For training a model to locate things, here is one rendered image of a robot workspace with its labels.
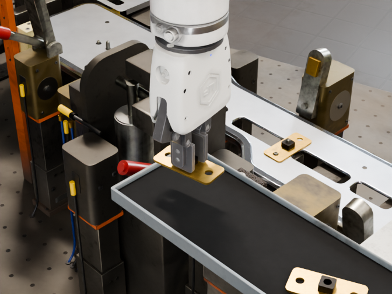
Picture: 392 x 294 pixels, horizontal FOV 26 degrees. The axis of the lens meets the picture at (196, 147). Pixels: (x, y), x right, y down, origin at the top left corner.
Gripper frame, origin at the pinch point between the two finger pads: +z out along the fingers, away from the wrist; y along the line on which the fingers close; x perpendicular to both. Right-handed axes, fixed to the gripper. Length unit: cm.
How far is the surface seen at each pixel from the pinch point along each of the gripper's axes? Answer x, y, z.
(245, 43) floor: 129, 215, 122
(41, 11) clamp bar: 53, 27, 9
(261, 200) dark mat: -8.0, 4.2, 6.7
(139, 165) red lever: 9.9, 2.3, 8.3
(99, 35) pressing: 57, 46, 23
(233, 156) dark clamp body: 5.9, 18.7, 14.7
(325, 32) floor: 106, 244, 122
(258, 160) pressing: 8.0, 29.3, 22.6
